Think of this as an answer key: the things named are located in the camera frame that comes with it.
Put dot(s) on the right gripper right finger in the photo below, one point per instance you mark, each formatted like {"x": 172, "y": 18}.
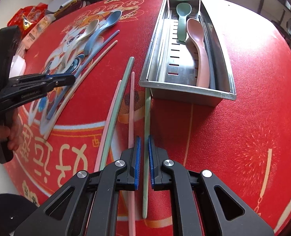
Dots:
{"x": 161, "y": 168}

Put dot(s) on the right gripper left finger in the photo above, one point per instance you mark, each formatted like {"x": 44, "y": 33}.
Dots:
{"x": 129, "y": 176}

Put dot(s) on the pink chopstick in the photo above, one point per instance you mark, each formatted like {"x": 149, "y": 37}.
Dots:
{"x": 104, "y": 133}
{"x": 131, "y": 196}

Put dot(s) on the blue chopstick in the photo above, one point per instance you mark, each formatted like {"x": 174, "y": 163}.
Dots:
{"x": 68, "y": 91}

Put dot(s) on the green chopstick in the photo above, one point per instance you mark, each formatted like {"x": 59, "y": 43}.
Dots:
{"x": 115, "y": 112}
{"x": 146, "y": 154}

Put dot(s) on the green plastic spoon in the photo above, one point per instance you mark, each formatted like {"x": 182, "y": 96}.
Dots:
{"x": 183, "y": 10}

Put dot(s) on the person's left hand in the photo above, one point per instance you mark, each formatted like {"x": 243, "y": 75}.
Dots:
{"x": 13, "y": 134}

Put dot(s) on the red snack bag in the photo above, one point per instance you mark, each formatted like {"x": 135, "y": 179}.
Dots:
{"x": 26, "y": 18}

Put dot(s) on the red printed table mat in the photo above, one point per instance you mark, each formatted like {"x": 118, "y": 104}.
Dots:
{"x": 245, "y": 142}

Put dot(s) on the cream plastic spoon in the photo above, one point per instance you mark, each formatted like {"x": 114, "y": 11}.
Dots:
{"x": 90, "y": 29}

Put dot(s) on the stainless steel utensil tray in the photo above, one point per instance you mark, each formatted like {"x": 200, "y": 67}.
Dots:
{"x": 171, "y": 66}

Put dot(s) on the blue plastic spoon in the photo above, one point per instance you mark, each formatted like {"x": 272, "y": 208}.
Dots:
{"x": 112, "y": 19}

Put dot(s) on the pink plastic spoon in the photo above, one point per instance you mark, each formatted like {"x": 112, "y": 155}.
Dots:
{"x": 196, "y": 34}

